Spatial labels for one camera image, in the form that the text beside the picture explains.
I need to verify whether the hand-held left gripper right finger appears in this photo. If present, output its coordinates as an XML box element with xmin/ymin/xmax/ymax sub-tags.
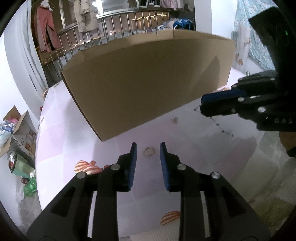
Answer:
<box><xmin>159</xmin><ymin>142</ymin><xmax>271</xmax><ymax>241</ymax></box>

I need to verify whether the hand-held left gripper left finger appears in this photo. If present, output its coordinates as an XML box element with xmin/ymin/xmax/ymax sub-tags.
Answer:
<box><xmin>26</xmin><ymin>142</ymin><xmax>138</xmax><ymax>241</ymax></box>

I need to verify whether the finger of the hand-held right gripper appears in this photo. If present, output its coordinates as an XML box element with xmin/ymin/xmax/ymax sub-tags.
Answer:
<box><xmin>201</xmin><ymin>71</ymin><xmax>281</xmax><ymax>107</ymax></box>
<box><xmin>200</xmin><ymin>90</ymin><xmax>285</xmax><ymax>123</ymax></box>

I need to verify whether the thin star chain necklace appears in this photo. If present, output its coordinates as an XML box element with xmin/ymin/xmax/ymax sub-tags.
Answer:
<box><xmin>193</xmin><ymin>105</ymin><xmax>234</xmax><ymax>137</ymax></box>

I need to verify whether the large brown cardboard box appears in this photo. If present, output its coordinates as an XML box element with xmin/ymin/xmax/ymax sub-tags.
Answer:
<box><xmin>60</xmin><ymin>30</ymin><xmax>235</xmax><ymax>142</ymax></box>

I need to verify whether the blue floral curtain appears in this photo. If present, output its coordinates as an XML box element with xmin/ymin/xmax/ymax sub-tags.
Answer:
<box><xmin>233</xmin><ymin>0</ymin><xmax>278</xmax><ymax>70</ymax></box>

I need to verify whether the white cartoon print curtain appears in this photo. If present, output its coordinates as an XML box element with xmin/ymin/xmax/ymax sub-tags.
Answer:
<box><xmin>231</xmin><ymin>23</ymin><xmax>250</xmax><ymax>75</ymax></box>

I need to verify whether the blue bag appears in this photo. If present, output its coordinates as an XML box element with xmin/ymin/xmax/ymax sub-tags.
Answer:
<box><xmin>173</xmin><ymin>19</ymin><xmax>193</xmax><ymax>30</ymax></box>

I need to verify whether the green plastic bottle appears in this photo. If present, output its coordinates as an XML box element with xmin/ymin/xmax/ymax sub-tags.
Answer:
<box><xmin>23</xmin><ymin>177</ymin><xmax>38</xmax><ymax>197</ymax></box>

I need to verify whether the green metal-rimmed bucket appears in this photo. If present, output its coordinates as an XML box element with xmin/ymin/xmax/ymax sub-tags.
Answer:
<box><xmin>10</xmin><ymin>151</ymin><xmax>36</xmax><ymax>179</ymax></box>

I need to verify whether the open printed cardboard box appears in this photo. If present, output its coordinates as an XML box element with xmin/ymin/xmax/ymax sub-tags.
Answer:
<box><xmin>0</xmin><ymin>105</ymin><xmax>38</xmax><ymax>158</ymax></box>

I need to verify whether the metal bowl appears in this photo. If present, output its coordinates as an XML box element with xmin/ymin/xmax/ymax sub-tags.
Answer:
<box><xmin>8</xmin><ymin>151</ymin><xmax>19</xmax><ymax>174</ymax></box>

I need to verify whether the purple plastic bag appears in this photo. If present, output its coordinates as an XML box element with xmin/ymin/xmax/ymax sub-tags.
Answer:
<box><xmin>0</xmin><ymin>118</ymin><xmax>16</xmax><ymax>132</ymax></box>

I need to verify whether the white plastic bag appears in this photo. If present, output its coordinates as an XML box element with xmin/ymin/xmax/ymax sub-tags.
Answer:
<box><xmin>0</xmin><ymin>131</ymin><xmax>12</xmax><ymax>146</ymax></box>

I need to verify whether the metal balcony railing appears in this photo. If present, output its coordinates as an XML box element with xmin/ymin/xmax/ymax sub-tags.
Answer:
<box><xmin>35</xmin><ymin>9</ymin><xmax>176</xmax><ymax>81</ymax></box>

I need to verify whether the hanging beige coat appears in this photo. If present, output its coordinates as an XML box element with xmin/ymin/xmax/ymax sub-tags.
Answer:
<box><xmin>74</xmin><ymin>0</ymin><xmax>100</xmax><ymax>33</ymax></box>

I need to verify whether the hanging pink garment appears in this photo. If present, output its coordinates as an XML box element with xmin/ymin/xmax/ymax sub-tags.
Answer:
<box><xmin>35</xmin><ymin>2</ymin><xmax>62</xmax><ymax>54</ymax></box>

